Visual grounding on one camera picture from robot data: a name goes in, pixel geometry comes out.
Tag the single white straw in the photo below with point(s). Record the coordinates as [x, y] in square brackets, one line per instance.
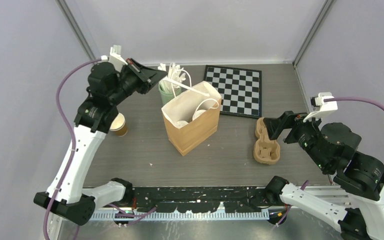
[185, 86]

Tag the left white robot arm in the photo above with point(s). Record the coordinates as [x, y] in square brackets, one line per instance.
[107, 88]

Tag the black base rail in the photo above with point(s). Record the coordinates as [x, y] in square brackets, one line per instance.
[201, 199]

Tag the stack of paper cups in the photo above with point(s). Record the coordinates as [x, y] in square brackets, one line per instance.
[119, 126]

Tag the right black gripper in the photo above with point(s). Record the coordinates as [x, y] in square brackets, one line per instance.
[288, 118]

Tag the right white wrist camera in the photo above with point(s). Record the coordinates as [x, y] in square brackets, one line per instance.
[321, 106]

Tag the stack of pulp cup carriers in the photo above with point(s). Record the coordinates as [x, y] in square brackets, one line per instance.
[265, 151]

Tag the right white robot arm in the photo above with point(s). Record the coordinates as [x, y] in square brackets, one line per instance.
[333, 147]

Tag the black white chessboard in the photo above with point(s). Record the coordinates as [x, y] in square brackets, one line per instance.
[240, 90]

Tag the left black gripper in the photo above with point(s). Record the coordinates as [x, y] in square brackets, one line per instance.
[151, 75]

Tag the brown paper bag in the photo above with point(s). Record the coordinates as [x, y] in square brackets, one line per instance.
[182, 107]

